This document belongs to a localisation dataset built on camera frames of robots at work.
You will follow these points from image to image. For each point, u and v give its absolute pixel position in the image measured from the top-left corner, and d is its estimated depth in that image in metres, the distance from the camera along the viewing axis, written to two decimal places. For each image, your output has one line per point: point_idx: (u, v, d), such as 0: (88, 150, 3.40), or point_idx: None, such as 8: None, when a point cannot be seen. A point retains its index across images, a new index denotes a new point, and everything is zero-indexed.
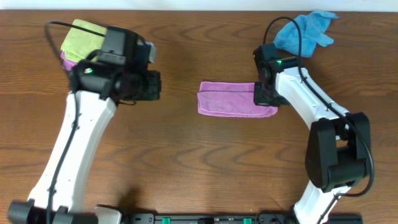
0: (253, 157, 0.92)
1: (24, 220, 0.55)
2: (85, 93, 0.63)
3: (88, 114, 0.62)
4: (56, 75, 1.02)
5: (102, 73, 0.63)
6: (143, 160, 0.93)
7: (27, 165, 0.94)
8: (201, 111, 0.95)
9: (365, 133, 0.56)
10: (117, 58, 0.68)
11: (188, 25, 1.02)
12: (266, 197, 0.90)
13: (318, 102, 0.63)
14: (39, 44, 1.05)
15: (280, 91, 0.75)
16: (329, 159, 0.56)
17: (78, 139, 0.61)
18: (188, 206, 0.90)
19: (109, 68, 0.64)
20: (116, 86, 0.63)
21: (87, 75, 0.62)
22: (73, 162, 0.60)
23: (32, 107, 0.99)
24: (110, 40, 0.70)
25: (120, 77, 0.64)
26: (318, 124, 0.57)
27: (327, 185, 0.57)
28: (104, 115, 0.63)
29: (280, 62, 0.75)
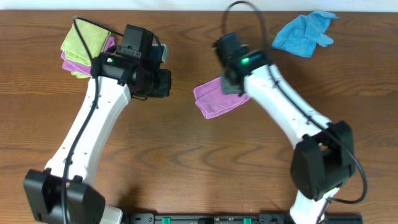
0: (254, 156, 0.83)
1: (38, 189, 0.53)
2: (106, 79, 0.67)
3: (107, 96, 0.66)
4: (43, 65, 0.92)
5: (122, 63, 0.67)
6: (142, 159, 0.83)
7: (7, 166, 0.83)
8: (209, 115, 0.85)
9: (347, 141, 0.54)
10: (134, 53, 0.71)
11: (189, 16, 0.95)
12: (267, 197, 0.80)
13: (299, 115, 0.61)
14: (26, 32, 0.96)
15: (251, 91, 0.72)
16: (317, 173, 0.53)
17: (96, 117, 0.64)
18: (185, 208, 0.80)
19: (129, 59, 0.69)
20: (133, 76, 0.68)
21: (108, 64, 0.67)
22: (89, 138, 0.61)
23: (15, 99, 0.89)
24: (127, 37, 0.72)
25: (137, 69, 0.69)
26: (303, 145, 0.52)
27: (318, 194, 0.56)
28: (120, 101, 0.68)
29: (247, 60, 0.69)
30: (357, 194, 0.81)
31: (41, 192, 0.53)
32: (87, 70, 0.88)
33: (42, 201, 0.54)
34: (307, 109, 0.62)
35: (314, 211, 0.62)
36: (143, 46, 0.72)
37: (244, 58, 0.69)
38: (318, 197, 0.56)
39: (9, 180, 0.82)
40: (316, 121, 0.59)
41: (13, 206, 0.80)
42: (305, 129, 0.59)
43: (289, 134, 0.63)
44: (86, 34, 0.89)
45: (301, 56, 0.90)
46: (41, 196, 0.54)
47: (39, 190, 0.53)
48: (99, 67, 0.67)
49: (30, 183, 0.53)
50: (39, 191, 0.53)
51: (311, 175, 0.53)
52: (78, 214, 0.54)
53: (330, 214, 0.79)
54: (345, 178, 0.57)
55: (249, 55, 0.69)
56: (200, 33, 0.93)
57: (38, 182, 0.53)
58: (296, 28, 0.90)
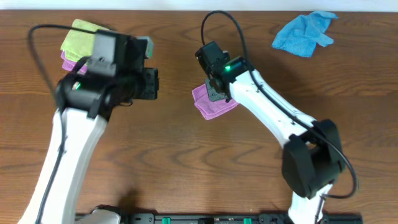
0: (254, 156, 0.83)
1: None
2: (73, 111, 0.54)
3: (75, 135, 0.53)
4: (43, 65, 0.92)
5: (91, 87, 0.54)
6: (142, 159, 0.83)
7: (9, 167, 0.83)
8: (209, 116, 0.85)
9: (333, 138, 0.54)
10: (107, 68, 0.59)
11: (189, 15, 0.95)
12: (267, 198, 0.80)
13: (284, 116, 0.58)
14: (25, 32, 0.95)
15: (237, 99, 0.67)
16: (306, 173, 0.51)
17: (66, 162, 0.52)
18: (185, 209, 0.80)
19: (99, 80, 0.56)
20: (106, 100, 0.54)
21: (74, 91, 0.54)
22: (60, 193, 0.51)
23: (15, 99, 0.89)
24: (99, 46, 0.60)
25: (111, 90, 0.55)
26: (291, 144, 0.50)
27: (310, 192, 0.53)
28: (92, 136, 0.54)
29: (229, 68, 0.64)
30: (357, 194, 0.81)
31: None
32: None
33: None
34: (291, 109, 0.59)
35: (310, 210, 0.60)
36: (118, 56, 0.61)
37: (227, 65, 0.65)
38: (311, 196, 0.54)
39: (10, 181, 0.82)
40: (301, 120, 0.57)
41: (15, 206, 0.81)
42: (290, 129, 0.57)
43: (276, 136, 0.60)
44: (86, 34, 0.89)
45: (301, 56, 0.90)
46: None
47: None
48: (64, 98, 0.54)
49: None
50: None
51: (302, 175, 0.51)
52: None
53: (329, 214, 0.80)
54: (335, 176, 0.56)
55: (231, 62, 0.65)
56: (200, 33, 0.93)
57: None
58: (296, 28, 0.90)
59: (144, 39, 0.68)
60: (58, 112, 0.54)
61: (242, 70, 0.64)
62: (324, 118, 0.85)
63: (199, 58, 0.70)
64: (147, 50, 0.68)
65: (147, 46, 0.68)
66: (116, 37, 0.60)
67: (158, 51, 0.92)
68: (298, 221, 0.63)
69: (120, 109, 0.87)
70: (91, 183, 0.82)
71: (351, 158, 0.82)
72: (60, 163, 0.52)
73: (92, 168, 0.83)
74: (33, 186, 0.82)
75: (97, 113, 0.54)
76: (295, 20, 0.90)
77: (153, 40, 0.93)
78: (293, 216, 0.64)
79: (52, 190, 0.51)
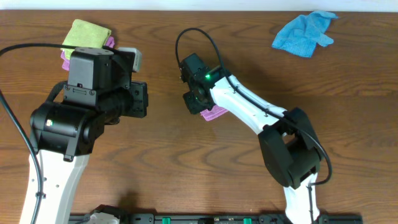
0: (254, 156, 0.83)
1: None
2: (47, 151, 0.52)
3: (54, 178, 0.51)
4: (43, 65, 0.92)
5: (66, 122, 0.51)
6: (142, 159, 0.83)
7: (10, 167, 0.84)
8: (209, 117, 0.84)
9: (305, 125, 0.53)
10: (85, 93, 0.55)
11: (189, 15, 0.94)
12: (267, 197, 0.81)
13: (256, 109, 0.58)
14: (25, 32, 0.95)
15: (219, 104, 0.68)
16: (284, 160, 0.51)
17: (47, 206, 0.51)
18: (185, 209, 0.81)
19: (75, 111, 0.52)
20: (85, 133, 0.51)
21: (49, 129, 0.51)
22: None
23: (15, 100, 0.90)
24: (74, 71, 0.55)
25: (90, 122, 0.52)
26: (264, 134, 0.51)
27: (293, 181, 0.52)
28: (73, 175, 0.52)
29: (209, 76, 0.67)
30: (357, 194, 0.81)
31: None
32: None
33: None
34: (264, 104, 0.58)
35: (303, 206, 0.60)
36: (96, 79, 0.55)
37: (207, 73, 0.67)
38: (295, 185, 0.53)
39: (12, 181, 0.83)
40: (273, 112, 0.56)
41: (16, 206, 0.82)
42: (264, 121, 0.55)
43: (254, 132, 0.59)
44: (86, 34, 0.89)
45: (301, 56, 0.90)
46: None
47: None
48: (39, 135, 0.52)
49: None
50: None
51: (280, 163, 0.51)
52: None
53: (329, 214, 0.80)
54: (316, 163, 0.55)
55: (211, 71, 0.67)
56: (199, 33, 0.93)
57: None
58: (296, 28, 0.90)
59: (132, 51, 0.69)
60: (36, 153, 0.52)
61: (221, 76, 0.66)
62: (324, 119, 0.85)
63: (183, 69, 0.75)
64: (137, 63, 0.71)
65: (137, 58, 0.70)
66: (94, 60, 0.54)
67: (157, 51, 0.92)
68: (295, 219, 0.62)
69: None
70: (92, 183, 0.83)
71: (351, 158, 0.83)
72: (40, 210, 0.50)
73: (92, 168, 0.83)
74: None
75: (76, 150, 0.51)
76: (295, 20, 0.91)
77: (153, 40, 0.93)
78: (291, 216, 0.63)
79: None
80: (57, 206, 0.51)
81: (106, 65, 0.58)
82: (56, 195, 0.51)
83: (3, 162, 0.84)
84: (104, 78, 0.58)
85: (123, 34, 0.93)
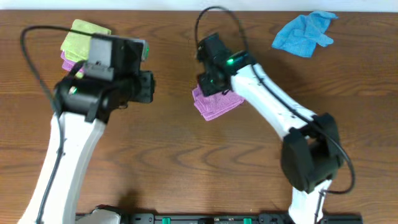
0: (254, 156, 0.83)
1: None
2: (69, 116, 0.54)
3: (74, 139, 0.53)
4: (43, 65, 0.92)
5: (87, 91, 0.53)
6: (142, 159, 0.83)
7: (10, 167, 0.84)
8: (209, 117, 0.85)
9: (332, 132, 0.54)
10: (104, 70, 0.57)
11: (189, 15, 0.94)
12: (267, 197, 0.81)
13: (283, 109, 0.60)
14: (26, 32, 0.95)
15: (238, 92, 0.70)
16: (306, 165, 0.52)
17: (64, 170, 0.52)
18: (185, 209, 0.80)
19: (96, 83, 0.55)
20: (104, 104, 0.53)
21: (71, 96, 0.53)
22: (61, 191, 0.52)
23: (15, 100, 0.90)
24: (95, 49, 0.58)
25: (109, 93, 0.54)
26: (290, 136, 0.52)
27: (308, 185, 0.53)
28: (92, 137, 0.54)
29: (232, 61, 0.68)
30: (357, 194, 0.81)
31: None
32: None
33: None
34: (291, 103, 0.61)
35: (309, 208, 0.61)
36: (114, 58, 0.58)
37: (229, 58, 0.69)
38: (309, 190, 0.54)
39: (12, 181, 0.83)
40: (301, 114, 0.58)
41: (15, 206, 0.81)
42: (291, 122, 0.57)
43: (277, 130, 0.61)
44: (86, 33, 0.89)
45: (301, 56, 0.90)
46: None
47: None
48: (61, 101, 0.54)
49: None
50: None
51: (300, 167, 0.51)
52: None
53: (329, 214, 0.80)
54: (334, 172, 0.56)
55: (234, 56, 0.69)
56: (199, 33, 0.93)
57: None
58: (296, 28, 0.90)
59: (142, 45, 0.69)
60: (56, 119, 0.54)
61: (245, 63, 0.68)
62: None
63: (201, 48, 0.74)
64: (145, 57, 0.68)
65: (143, 48, 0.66)
66: (111, 41, 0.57)
67: (158, 51, 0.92)
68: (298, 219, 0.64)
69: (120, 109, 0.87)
70: (92, 183, 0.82)
71: (351, 158, 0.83)
72: (60, 165, 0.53)
73: (92, 168, 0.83)
74: (33, 186, 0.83)
75: (94, 116, 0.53)
76: (295, 20, 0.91)
77: (153, 40, 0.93)
78: (293, 214, 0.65)
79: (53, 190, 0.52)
80: (73, 173, 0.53)
81: (125, 48, 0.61)
82: (73, 161, 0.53)
83: (4, 162, 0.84)
84: (124, 60, 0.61)
85: (123, 34, 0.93)
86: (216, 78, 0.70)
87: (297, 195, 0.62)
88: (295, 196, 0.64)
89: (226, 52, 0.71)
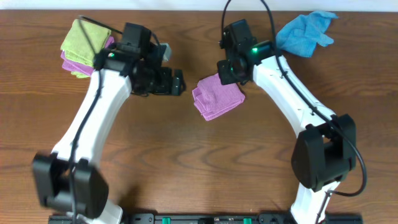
0: (254, 156, 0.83)
1: (46, 171, 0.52)
2: (107, 71, 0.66)
3: (109, 86, 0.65)
4: (43, 65, 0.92)
5: (122, 58, 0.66)
6: (142, 159, 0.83)
7: (11, 167, 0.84)
8: (210, 116, 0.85)
9: (350, 134, 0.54)
10: (132, 49, 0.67)
11: (189, 15, 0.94)
12: (267, 197, 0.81)
13: (304, 106, 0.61)
14: (25, 32, 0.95)
15: (258, 81, 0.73)
16: (318, 163, 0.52)
17: (98, 110, 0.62)
18: (185, 209, 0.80)
19: (127, 55, 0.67)
20: (134, 71, 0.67)
21: (109, 60, 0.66)
22: (95, 124, 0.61)
23: (15, 100, 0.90)
24: (126, 33, 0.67)
25: (137, 64, 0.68)
26: (306, 134, 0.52)
27: (316, 184, 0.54)
28: (122, 93, 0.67)
29: (256, 50, 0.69)
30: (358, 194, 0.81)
31: (50, 177, 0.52)
32: (87, 70, 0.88)
33: (50, 185, 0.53)
34: (313, 101, 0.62)
35: (313, 208, 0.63)
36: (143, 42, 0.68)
37: (254, 46, 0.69)
38: (316, 188, 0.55)
39: (12, 180, 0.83)
40: (321, 112, 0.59)
41: (15, 206, 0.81)
42: (309, 119, 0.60)
43: (293, 122, 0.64)
44: (86, 34, 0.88)
45: (301, 56, 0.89)
46: (48, 180, 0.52)
47: (47, 172, 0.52)
48: (100, 61, 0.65)
49: (40, 165, 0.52)
50: (47, 177, 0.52)
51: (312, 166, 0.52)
52: (84, 193, 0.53)
53: (329, 214, 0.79)
54: (344, 173, 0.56)
55: (259, 45, 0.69)
56: (200, 33, 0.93)
57: (45, 168, 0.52)
58: (296, 28, 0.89)
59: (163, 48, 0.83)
60: (96, 72, 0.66)
61: (269, 53, 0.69)
62: None
63: (227, 33, 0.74)
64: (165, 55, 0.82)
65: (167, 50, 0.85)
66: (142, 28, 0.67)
67: None
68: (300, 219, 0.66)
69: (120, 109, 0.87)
70: None
71: None
72: (96, 106, 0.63)
73: None
74: (33, 186, 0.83)
75: (125, 75, 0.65)
76: (295, 20, 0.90)
77: (153, 40, 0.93)
78: (295, 213, 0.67)
79: (88, 124, 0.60)
80: (106, 112, 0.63)
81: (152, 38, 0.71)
82: (107, 102, 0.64)
83: (4, 162, 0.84)
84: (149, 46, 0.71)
85: None
86: (237, 65, 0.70)
87: (302, 194, 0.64)
88: (299, 196, 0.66)
89: (252, 40, 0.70)
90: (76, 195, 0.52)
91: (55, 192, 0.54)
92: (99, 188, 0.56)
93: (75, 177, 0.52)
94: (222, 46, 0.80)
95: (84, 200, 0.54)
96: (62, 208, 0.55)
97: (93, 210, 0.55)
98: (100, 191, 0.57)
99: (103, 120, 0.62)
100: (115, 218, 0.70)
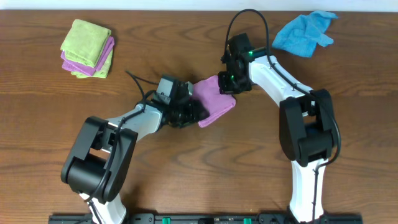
0: (254, 157, 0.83)
1: (96, 129, 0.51)
2: (148, 107, 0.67)
3: (150, 111, 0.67)
4: (43, 65, 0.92)
5: (157, 106, 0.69)
6: (142, 159, 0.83)
7: (11, 167, 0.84)
8: (203, 122, 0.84)
9: (328, 105, 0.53)
10: (165, 99, 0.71)
11: (189, 15, 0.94)
12: (266, 197, 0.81)
13: (286, 83, 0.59)
14: (25, 32, 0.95)
15: (254, 79, 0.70)
16: (297, 130, 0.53)
17: (142, 117, 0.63)
18: (185, 209, 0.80)
19: (161, 106, 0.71)
20: (161, 120, 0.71)
21: (150, 105, 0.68)
22: (139, 124, 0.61)
23: (15, 100, 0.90)
24: (161, 84, 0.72)
25: (165, 114, 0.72)
26: (285, 102, 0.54)
27: (300, 155, 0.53)
28: (156, 117, 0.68)
29: (252, 53, 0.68)
30: (357, 194, 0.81)
31: (94, 135, 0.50)
32: (87, 70, 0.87)
33: (87, 145, 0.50)
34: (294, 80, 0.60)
35: (306, 188, 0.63)
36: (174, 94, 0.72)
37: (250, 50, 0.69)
38: (302, 162, 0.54)
39: (12, 181, 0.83)
40: (301, 88, 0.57)
41: (15, 206, 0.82)
42: (289, 94, 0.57)
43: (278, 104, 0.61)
44: (86, 34, 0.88)
45: (301, 56, 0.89)
46: (91, 138, 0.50)
47: (96, 127, 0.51)
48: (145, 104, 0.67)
49: (91, 121, 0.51)
50: (92, 135, 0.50)
51: (293, 132, 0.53)
52: (117, 160, 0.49)
53: (329, 214, 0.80)
54: (330, 149, 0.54)
55: (256, 49, 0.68)
56: (200, 33, 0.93)
57: (95, 125, 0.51)
58: (296, 28, 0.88)
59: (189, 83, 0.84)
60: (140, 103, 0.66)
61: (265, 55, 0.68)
62: None
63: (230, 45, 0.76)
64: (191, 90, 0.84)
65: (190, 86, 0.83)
66: (175, 83, 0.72)
67: (158, 52, 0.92)
68: (298, 214, 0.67)
69: (121, 109, 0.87)
70: None
71: (351, 158, 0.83)
72: (140, 114, 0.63)
73: None
74: (33, 186, 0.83)
75: (157, 126, 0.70)
76: (295, 20, 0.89)
77: (153, 40, 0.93)
78: (293, 208, 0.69)
79: (135, 119, 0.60)
80: (147, 121, 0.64)
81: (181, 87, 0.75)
82: (149, 115, 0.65)
83: (4, 162, 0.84)
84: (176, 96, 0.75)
85: (123, 35, 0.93)
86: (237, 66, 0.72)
87: (296, 175, 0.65)
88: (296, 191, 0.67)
89: (250, 47, 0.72)
90: (111, 158, 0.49)
91: (87, 155, 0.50)
92: (123, 172, 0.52)
93: (120, 139, 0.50)
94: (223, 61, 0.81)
95: (112, 173, 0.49)
96: (82, 180, 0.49)
97: (112, 191, 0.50)
98: (122, 176, 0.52)
99: (145, 123, 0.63)
100: (119, 216, 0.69)
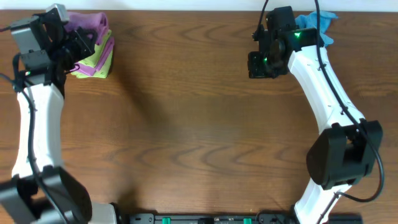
0: (254, 157, 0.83)
1: (17, 196, 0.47)
2: (33, 88, 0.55)
3: (40, 98, 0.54)
4: None
5: (40, 71, 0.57)
6: (142, 159, 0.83)
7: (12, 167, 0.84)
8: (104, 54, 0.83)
9: (375, 140, 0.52)
10: (38, 55, 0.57)
11: (190, 15, 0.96)
12: (267, 197, 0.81)
13: (335, 102, 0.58)
14: None
15: (292, 70, 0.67)
16: (334, 162, 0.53)
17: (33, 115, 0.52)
18: (185, 209, 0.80)
19: (40, 68, 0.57)
20: (58, 78, 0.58)
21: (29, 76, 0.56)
22: (40, 128, 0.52)
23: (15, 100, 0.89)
24: (21, 43, 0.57)
25: (55, 70, 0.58)
26: (331, 131, 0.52)
27: (327, 182, 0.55)
28: (55, 98, 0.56)
29: (298, 37, 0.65)
30: (357, 194, 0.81)
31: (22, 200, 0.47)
32: (87, 70, 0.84)
33: (25, 210, 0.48)
34: (344, 100, 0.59)
35: (319, 203, 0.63)
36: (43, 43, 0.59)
37: (296, 33, 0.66)
38: (326, 186, 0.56)
39: None
40: (351, 114, 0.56)
41: None
42: (337, 118, 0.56)
43: (319, 118, 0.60)
44: None
45: None
46: (22, 206, 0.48)
47: (17, 198, 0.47)
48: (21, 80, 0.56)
49: (1, 196, 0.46)
50: (20, 203, 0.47)
51: (328, 163, 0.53)
52: (63, 201, 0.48)
53: (330, 214, 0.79)
54: (359, 178, 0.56)
55: (301, 32, 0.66)
56: (200, 33, 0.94)
57: (12, 193, 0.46)
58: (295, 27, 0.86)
59: (53, 7, 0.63)
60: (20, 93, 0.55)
61: (313, 45, 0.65)
62: None
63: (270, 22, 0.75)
64: (65, 14, 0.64)
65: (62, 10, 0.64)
66: (32, 27, 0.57)
67: (157, 51, 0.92)
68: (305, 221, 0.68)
69: (120, 109, 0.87)
70: (91, 183, 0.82)
71: None
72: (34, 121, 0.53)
73: (91, 168, 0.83)
74: None
75: (50, 82, 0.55)
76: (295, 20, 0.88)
77: (154, 40, 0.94)
78: (298, 212, 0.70)
79: (33, 131, 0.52)
80: (48, 111, 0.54)
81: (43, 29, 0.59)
82: (41, 104, 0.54)
83: (4, 162, 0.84)
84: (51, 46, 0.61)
85: (124, 35, 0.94)
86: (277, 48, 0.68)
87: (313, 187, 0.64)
88: (309, 200, 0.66)
89: (293, 25, 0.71)
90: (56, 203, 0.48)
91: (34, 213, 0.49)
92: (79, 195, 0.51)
93: (46, 186, 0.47)
94: (255, 38, 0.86)
95: (67, 207, 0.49)
96: None
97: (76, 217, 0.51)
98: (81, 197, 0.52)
99: (45, 117, 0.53)
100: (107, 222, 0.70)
